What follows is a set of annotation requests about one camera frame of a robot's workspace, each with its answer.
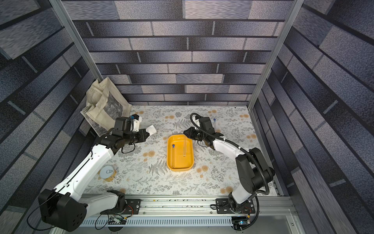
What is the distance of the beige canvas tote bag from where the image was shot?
2.77ft

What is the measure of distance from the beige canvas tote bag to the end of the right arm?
1.77 ft

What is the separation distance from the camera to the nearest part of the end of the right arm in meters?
0.65
